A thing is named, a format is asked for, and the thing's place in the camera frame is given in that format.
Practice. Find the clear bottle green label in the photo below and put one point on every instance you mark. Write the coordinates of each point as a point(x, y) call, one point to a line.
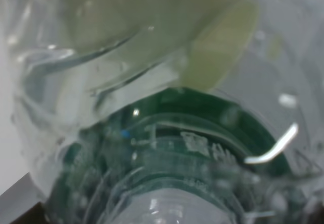
point(247, 150)

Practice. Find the pale yellow plastic cup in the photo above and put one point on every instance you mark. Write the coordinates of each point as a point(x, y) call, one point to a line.
point(203, 39)

